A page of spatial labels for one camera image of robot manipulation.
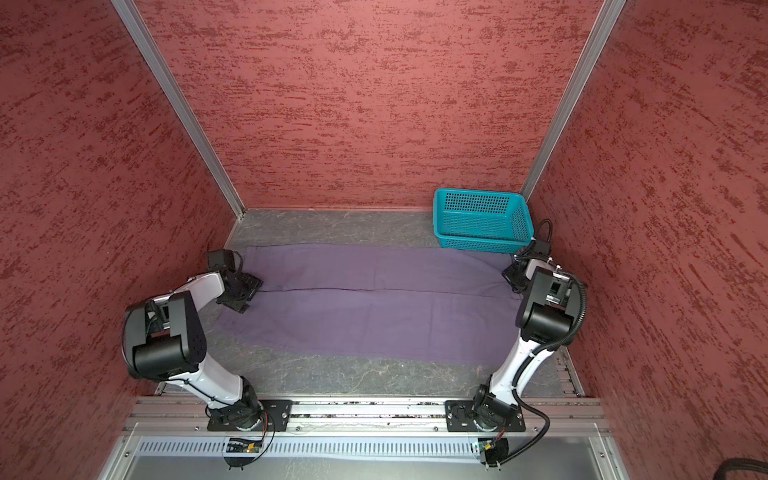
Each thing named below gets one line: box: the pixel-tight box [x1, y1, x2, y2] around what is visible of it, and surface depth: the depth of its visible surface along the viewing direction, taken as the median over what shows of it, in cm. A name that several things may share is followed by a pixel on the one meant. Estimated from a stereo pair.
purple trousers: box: [215, 244, 528, 366], surface depth 94 cm
